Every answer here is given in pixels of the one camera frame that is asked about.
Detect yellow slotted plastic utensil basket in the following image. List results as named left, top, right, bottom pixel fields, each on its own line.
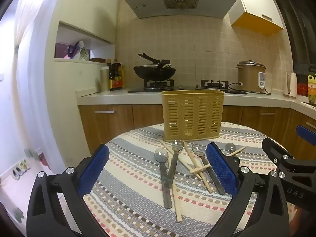
left=161, top=89, right=225, bottom=142

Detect wooden base cabinets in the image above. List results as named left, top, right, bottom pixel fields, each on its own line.
left=78, top=103, right=316, bottom=163

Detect white curtain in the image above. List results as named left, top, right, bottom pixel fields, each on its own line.
left=10, top=0, right=58, bottom=168

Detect striped woven tablecloth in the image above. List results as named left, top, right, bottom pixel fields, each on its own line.
left=81, top=122, right=297, bottom=237

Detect green and white box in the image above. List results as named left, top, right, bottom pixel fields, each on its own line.
left=74, top=47, right=91, bottom=60

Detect black wok with lid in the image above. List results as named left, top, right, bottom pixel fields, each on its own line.
left=134, top=52, right=177, bottom=81

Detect red container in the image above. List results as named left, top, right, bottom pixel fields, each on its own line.
left=297, top=82, right=308, bottom=96

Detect purple box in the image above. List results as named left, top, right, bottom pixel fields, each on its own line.
left=68, top=41, right=85, bottom=59

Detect black gas stove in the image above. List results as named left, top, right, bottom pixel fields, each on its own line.
left=128, top=79, right=248, bottom=95

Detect row of shoes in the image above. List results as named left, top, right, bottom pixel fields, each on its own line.
left=11, top=160, right=30, bottom=179

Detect yellow detergent bottle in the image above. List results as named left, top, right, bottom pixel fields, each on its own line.
left=307, top=74, right=316, bottom=103

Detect black power cord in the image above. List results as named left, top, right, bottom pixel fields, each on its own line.
left=228, top=82, right=248, bottom=92

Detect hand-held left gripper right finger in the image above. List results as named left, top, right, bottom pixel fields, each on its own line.
left=205, top=142, right=290, bottom=237

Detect dark window frame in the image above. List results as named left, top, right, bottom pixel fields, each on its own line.
left=274, top=0, right=316, bottom=76

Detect white kitchen countertop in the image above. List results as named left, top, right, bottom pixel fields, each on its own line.
left=76, top=86, right=316, bottom=115

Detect wooden chopstick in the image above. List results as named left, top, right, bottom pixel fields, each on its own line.
left=160, top=140, right=202, bottom=180
left=189, top=146, right=247, bottom=175
left=183, top=141, right=213, bottom=193
left=178, top=154, right=201, bottom=179
left=172, top=182, right=182, bottom=222

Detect white kettle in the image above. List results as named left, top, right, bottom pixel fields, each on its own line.
left=283, top=71, right=298, bottom=98

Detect brown rice cooker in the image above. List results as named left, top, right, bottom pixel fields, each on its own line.
left=236, top=60, right=267, bottom=94

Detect white and yellow wall cabinet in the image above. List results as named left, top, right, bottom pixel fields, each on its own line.
left=228, top=0, right=285, bottom=38

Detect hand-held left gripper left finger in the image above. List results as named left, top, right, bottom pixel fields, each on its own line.
left=26, top=143, right=110, bottom=237

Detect dark sauce bottle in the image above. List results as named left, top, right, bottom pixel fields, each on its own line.
left=107, top=58, right=115, bottom=91

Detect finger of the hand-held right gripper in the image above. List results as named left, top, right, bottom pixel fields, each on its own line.
left=262, top=137, right=316, bottom=174
left=296, top=125, right=316, bottom=145

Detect cream plastic bottle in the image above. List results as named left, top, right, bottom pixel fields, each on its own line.
left=100, top=66, right=111, bottom=93

